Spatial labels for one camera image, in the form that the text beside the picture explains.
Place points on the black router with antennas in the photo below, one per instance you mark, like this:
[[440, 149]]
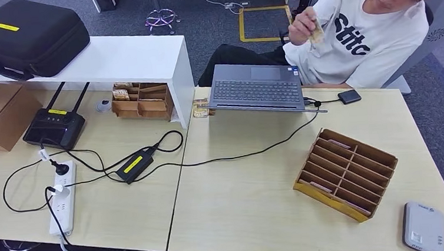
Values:
[[53, 126]]

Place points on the black carrying case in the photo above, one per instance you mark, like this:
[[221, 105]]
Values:
[[24, 40]]

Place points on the brown hotel card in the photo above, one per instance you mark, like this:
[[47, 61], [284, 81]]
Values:
[[123, 85], [120, 95]]

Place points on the floor power strip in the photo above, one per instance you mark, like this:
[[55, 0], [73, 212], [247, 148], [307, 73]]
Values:
[[237, 4]]

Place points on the white desk shelf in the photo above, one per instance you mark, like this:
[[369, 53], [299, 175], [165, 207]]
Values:
[[117, 59]]

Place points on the black computer tower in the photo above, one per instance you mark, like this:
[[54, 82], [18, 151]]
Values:
[[107, 1]]

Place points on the pink card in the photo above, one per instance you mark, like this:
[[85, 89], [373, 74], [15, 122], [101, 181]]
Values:
[[320, 187], [339, 144], [358, 209]]

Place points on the slotted cardboard card holder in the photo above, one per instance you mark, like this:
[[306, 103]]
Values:
[[342, 175]]

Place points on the black power adapter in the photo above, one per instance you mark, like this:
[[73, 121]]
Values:
[[134, 165]]

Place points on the white power strip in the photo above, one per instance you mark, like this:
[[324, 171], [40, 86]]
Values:
[[63, 214]]

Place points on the person's left forearm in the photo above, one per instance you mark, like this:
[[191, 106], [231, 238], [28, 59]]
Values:
[[327, 86]]

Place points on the small cardboard organizer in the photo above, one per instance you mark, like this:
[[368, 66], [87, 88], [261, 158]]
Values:
[[143, 108]]

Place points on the person's right hand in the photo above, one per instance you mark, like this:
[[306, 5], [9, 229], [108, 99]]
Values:
[[299, 27]]

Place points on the stool with chrome base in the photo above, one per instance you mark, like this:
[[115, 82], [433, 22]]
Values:
[[160, 17]]

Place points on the small black card reader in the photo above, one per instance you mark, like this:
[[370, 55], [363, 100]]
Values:
[[349, 97]]

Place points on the person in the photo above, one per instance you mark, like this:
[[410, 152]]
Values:
[[377, 47]]

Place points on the hotel key card with trees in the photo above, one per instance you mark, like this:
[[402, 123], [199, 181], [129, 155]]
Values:
[[317, 34]]

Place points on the grey card reader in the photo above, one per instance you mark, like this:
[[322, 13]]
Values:
[[423, 228]]

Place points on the grey laptop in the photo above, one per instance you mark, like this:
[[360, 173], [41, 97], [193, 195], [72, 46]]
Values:
[[256, 91]]

